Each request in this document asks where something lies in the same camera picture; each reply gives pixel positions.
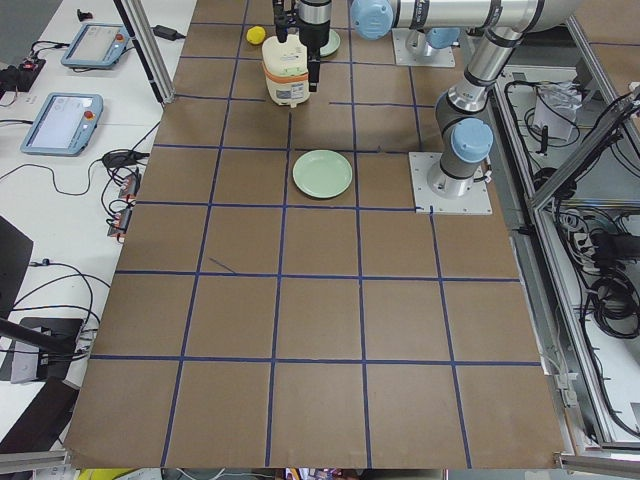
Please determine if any teach pendant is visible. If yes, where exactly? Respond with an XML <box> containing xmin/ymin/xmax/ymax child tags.
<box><xmin>61</xmin><ymin>23</ymin><xmax>130</xmax><ymax>69</ymax></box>
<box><xmin>20</xmin><ymin>92</ymin><xmax>104</xmax><ymax>157</ymax></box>

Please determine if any white crumpled paper bag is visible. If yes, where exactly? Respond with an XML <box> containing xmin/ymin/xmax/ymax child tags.
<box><xmin>532</xmin><ymin>82</ymin><xmax>582</xmax><ymax>142</ymax></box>

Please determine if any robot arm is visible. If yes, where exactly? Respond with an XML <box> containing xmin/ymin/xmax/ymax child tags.
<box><xmin>272</xmin><ymin>1</ymin><xmax>460</xmax><ymax>60</ymax></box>
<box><xmin>350</xmin><ymin>1</ymin><xmax>579</xmax><ymax>199</ymax></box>

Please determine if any green plate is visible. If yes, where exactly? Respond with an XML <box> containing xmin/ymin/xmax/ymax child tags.
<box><xmin>292</xmin><ymin>150</ymin><xmax>353</xmax><ymax>199</ymax></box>
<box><xmin>320</xmin><ymin>29</ymin><xmax>341</xmax><ymax>58</ymax></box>

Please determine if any white rice cooker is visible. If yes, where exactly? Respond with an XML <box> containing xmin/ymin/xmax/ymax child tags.
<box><xmin>262</xmin><ymin>34</ymin><xmax>310</xmax><ymax>108</ymax></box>

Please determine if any right green plate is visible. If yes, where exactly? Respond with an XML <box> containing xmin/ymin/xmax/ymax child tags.
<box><xmin>320</xmin><ymin>29</ymin><xmax>341</xmax><ymax>58</ymax></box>

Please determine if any aluminium side frame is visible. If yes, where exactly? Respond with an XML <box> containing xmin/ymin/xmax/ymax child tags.
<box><xmin>494</xmin><ymin>14</ymin><xmax>639</xmax><ymax>456</ymax></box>

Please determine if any far teach pendant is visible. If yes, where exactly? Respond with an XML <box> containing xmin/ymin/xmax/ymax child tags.
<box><xmin>61</xmin><ymin>23</ymin><xmax>130</xmax><ymax>69</ymax></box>

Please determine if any left green plate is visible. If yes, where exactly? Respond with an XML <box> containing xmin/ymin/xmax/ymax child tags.
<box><xmin>292</xmin><ymin>150</ymin><xmax>353</xmax><ymax>199</ymax></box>

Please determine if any black camera stand base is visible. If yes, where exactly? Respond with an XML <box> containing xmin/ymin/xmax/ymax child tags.
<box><xmin>1</xmin><ymin>317</ymin><xmax>83</xmax><ymax>384</ymax></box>

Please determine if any usb hub with cables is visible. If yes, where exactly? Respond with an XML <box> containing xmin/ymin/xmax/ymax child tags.
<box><xmin>100</xmin><ymin>149</ymin><xmax>150</xmax><ymax>243</ymax></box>

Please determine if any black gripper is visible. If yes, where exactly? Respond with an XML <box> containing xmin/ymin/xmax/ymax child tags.
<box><xmin>272</xmin><ymin>0</ymin><xmax>298</xmax><ymax>43</ymax></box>
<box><xmin>298</xmin><ymin>19</ymin><xmax>330</xmax><ymax>92</ymax></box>

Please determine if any yellow toy pepper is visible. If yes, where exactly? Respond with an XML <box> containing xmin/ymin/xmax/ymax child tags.
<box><xmin>245</xmin><ymin>26</ymin><xmax>267</xmax><ymax>46</ymax></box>

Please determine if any near teach pendant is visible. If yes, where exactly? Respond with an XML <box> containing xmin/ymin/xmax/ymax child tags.
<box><xmin>20</xmin><ymin>92</ymin><xmax>104</xmax><ymax>157</ymax></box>

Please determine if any black power adapter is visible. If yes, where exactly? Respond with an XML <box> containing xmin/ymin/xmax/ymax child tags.
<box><xmin>152</xmin><ymin>25</ymin><xmax>186</xmax><ymax>41</ymax></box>

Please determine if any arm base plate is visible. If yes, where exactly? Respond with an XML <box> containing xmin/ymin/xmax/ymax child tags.
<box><xmin>409</xmin><ymin>152</ymin><xmax>493</xmax><ymax>216</ymax></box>
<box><xmin>392</xmin><ymin>27</ymin><xmax>460</xmax><ymax>68</ymax></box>

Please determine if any aluminium frame post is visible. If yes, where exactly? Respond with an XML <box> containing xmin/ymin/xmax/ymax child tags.
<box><xmin>113</xmin><ymin>0</ymin><xmax>175</xmax><ymax>105</ymax></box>

